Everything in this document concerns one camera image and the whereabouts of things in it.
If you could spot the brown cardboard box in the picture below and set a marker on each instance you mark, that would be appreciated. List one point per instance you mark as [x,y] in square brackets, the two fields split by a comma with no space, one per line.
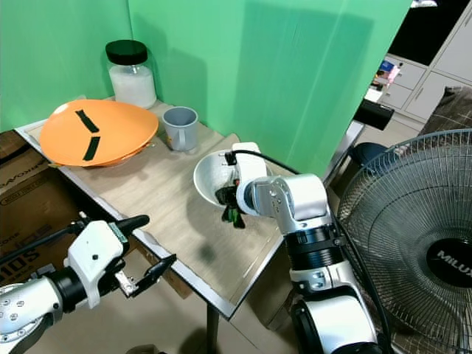
[29,199]

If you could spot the black round stool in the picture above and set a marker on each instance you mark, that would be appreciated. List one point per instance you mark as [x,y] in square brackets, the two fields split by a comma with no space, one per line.
[367,153]

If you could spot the white drawer cabinet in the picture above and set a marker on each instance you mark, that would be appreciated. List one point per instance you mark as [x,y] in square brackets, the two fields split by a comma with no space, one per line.
[435,81]

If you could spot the white bowl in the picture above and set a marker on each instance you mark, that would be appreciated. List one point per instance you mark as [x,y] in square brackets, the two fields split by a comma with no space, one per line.
[208,177]

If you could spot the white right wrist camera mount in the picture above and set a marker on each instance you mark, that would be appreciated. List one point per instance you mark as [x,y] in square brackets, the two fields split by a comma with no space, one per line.
[252,171]

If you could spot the small black box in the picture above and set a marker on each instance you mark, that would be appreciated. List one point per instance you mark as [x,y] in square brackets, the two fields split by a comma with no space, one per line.
[375,114]

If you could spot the black electric fan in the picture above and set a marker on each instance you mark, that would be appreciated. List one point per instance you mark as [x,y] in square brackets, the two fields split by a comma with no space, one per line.
[413,192]

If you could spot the black tape strip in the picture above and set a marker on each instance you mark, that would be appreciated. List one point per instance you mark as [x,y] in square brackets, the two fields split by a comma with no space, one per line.
[92,147]
[86,121]

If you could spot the orange plate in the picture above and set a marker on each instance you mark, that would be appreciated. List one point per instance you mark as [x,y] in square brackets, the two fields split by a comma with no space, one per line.
[118,136]

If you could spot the black metal table leg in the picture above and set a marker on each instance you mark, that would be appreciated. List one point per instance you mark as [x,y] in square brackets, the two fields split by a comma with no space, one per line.
[212,328]

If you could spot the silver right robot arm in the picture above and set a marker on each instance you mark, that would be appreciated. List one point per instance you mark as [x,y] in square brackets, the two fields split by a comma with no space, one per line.
[306,214]

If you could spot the small colourful package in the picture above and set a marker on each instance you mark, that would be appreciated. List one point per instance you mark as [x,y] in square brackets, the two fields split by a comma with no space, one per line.
[387,74]

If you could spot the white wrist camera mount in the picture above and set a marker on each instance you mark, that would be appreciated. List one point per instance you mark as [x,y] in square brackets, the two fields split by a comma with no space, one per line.
[252,171]
[92,254]

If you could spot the glass jar with black lid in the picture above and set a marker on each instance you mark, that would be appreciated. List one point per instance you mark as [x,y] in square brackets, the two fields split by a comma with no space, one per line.
[132,81]

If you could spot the green backdrop screen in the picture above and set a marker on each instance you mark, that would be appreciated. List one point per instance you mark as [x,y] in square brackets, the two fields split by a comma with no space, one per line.
[273,74]

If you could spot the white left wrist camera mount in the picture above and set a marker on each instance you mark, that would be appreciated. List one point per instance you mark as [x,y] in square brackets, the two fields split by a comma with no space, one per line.
[92,254]

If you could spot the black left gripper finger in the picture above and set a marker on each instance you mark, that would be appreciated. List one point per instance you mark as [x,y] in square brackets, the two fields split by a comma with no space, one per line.
[133,224]
[158,271]

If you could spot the grey mug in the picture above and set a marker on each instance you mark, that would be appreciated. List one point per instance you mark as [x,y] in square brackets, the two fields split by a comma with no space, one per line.
[181,131]

